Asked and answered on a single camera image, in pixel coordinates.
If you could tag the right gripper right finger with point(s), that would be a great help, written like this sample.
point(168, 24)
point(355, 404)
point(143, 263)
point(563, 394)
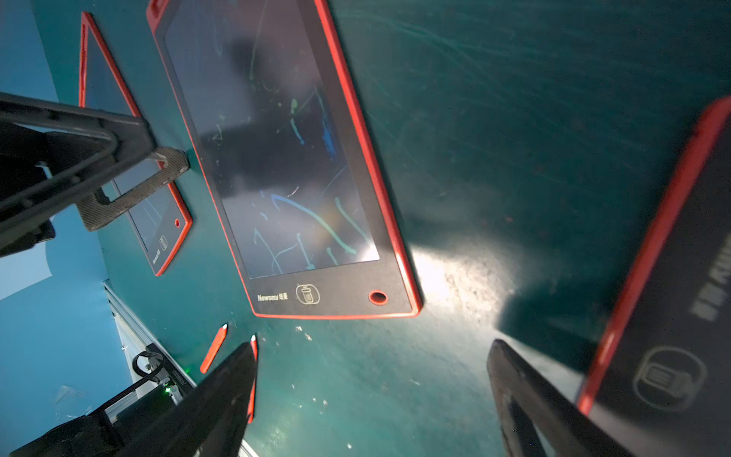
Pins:
point(532, 411)

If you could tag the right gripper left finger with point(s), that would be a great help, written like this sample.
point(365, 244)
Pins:
point(212, 420)

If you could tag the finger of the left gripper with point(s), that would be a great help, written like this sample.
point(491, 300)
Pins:
point(55, 155)

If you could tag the red writing tablet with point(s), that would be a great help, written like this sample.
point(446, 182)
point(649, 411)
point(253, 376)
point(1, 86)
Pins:
point(660, 381)
point(162, 221)
point(283, 146)

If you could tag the aluminium front rail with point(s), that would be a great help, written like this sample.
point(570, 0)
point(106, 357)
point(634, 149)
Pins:
point(151, 363)

